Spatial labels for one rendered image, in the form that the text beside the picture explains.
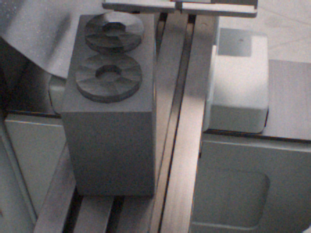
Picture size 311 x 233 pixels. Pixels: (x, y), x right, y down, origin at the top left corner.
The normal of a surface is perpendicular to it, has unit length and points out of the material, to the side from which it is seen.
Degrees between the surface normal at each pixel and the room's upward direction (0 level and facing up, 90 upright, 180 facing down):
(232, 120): 90
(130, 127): 90
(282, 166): 90
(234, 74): 0
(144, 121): 90
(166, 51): 0
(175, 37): 0
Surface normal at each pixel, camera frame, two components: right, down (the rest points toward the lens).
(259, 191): -0.15, 0.71
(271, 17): -0.02, -0.70
